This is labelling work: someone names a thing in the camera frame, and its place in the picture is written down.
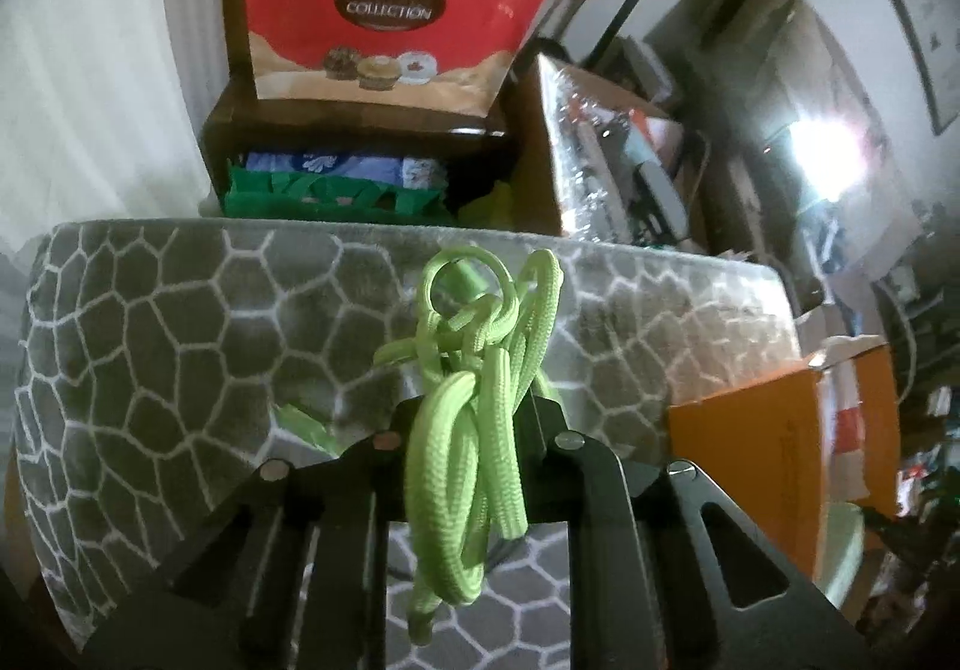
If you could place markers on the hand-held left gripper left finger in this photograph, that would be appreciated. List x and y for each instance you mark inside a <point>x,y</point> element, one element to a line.
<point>375,482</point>

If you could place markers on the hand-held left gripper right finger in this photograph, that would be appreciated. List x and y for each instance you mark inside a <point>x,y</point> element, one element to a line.
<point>592,490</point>

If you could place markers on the orange cardboard box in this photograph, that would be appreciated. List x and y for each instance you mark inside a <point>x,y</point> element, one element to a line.
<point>735,460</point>

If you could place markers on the grey white patterned blanket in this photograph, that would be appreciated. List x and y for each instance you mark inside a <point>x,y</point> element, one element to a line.
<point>150,377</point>

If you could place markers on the green bag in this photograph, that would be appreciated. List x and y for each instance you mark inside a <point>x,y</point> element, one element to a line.
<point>300,197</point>

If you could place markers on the grey oblong case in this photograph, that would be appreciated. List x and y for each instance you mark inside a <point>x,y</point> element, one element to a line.
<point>660,197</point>

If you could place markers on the blue floral pack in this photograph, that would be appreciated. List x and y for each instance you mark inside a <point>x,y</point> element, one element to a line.
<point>360,167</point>

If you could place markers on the open cluttered cardboard box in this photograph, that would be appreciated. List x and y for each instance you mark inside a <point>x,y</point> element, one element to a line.
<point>532,175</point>

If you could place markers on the clear plastic wrapped pack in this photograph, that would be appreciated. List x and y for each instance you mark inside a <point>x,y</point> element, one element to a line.
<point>577,152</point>

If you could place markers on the dark wooden side table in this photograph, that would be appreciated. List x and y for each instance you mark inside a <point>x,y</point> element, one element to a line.
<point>300,130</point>

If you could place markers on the black lit lamp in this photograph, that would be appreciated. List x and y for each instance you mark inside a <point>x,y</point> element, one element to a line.
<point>817,152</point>

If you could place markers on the black speaker stand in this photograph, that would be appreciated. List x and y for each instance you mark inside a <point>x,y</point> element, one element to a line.
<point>619,21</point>

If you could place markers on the red gift bag brown label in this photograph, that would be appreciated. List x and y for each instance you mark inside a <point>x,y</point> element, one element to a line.
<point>300,2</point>

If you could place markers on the brown sofa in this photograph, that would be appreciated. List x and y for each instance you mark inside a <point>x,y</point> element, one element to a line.
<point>787,39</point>

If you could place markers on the white curtain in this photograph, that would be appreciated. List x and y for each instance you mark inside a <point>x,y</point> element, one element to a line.
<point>97,77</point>

